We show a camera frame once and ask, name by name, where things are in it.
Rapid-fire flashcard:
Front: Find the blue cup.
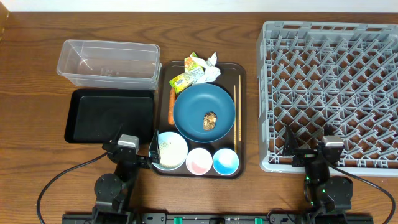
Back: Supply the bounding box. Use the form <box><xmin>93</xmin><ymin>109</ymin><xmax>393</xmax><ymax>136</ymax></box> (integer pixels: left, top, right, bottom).
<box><xmin>213</xmin><ymin>148</ymin><xmax>239</xmax><ymax>176</ymax></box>

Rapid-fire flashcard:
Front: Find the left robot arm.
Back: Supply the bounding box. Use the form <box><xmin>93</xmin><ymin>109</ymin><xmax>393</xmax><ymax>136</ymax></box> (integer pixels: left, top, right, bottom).
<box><xmin>91</xmin><ymin>129</ymin><xmax>160</xmax><ymax>224</ymax></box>

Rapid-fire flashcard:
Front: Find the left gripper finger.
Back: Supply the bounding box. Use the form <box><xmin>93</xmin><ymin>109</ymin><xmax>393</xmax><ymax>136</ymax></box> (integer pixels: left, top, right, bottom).
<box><xmin>149</xmin><ymin>130</ymin><xmax>160</xmax><ymax>164</ymax></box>
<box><xmin>110</xmin><ymin>124</ymin><xmax>123</xmax><ymax>144</ymax></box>

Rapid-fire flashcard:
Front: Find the right wooden chopstick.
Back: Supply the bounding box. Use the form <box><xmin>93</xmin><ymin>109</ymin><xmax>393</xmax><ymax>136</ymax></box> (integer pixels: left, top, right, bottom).
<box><xmin>238</xmin><ymin>75</ymin><xmax>242</xmax><ymax>142</ymax></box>

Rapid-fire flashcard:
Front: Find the clear plastic bin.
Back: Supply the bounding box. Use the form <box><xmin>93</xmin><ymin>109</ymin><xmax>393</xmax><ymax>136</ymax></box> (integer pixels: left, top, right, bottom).
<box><xmin>57</xmin><ymin>39</ymin><xmax>162</xmax><ymax>91</ymax></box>

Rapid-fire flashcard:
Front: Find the orange carrot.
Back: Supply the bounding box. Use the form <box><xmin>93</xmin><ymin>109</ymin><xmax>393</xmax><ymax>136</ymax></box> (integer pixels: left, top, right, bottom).
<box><xmin>168</xmin><ymin>88</ymin><xmax>176</xmax><ymax>125</ymax></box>

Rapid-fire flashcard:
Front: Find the pink cup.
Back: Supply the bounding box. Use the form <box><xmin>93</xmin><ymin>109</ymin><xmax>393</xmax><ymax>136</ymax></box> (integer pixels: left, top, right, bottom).
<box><xmin>185</xmin><ymin>148</ymin><xmax>213</xmax><ymax>175</ymax></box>

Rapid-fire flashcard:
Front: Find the dark brown serving tray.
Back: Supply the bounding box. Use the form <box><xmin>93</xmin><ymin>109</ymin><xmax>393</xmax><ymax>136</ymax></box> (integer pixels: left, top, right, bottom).
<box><xmin>154</xmin><ymin>61</ymin><xmax>246</xmax><ymax>179</ymax></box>

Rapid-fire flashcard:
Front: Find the white tissue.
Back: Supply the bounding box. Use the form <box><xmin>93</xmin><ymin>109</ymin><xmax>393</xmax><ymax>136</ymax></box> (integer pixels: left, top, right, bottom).
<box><xmin>193</xmin><ymin>52</ymin><xmax>221</xmax><ymax>85</ymax></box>

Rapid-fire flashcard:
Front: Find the light blue rice bowl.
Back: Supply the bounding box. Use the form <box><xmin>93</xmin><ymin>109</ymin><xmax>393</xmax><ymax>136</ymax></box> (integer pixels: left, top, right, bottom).
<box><xmin>152</xmin><ymin>132</ymin><xmax>188</xmax><ymax>171</ymax></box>

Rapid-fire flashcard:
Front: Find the grey dishwasher rack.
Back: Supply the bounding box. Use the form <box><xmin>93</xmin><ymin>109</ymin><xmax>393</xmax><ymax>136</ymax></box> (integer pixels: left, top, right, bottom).
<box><xmin>257</xmin><ymin>21</ymin><xmax>397</xmax><ymax>177</ymax></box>

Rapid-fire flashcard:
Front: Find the brown food scrap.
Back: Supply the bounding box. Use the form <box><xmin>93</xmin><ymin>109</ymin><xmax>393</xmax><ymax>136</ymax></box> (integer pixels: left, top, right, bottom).
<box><xmin>203</xmin><ymin>111</ymin><xmax>217</xmax><ymax>131</ymax></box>

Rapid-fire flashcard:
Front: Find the wooden chopstick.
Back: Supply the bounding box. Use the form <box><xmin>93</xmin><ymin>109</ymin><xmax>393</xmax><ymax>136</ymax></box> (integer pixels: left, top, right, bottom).
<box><xmin>233</xmin><ymin>85</ymin><xmax>238</xmax><ymax>153</ymax></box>
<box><xmin>238</xmin><ymin>75</ymin><xmax>242</xmax><ymax>142</ymax></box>

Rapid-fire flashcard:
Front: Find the large blue plate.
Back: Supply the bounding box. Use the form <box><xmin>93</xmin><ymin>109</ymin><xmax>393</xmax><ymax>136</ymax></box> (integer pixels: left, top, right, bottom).
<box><xmin>174</xmin><ymin>83</ymin><xmax>236</xmax><ymax>143</ymax></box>

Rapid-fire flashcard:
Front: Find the black plastic bin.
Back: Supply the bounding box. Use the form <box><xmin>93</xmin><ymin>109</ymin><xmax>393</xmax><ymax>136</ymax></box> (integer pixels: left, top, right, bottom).
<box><xmin>64</xmin><ymin>89</ymin><xmax>154</xmax><ymax>144</ymax></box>

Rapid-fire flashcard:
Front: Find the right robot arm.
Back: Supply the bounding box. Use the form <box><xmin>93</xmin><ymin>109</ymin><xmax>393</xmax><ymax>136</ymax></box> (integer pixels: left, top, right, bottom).
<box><xmin>282</xmin><ymin>127</ymin><xmax>353</xmax><ymax>223</ymax></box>

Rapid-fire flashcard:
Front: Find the yellow green snack wrapper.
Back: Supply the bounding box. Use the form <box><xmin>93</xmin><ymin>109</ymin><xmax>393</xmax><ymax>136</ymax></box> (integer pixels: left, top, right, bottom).
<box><xmin>169</xmin><ymin>52</ymin><xmax>205</xmax><ymax>94</ymax></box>

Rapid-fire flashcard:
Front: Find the left wooden chopstick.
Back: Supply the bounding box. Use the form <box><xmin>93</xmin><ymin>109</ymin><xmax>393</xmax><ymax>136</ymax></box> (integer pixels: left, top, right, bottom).
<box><xmin>233</xmin><ymin>85</ymin><xmax>238</xmax><ymax>153</ymax></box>

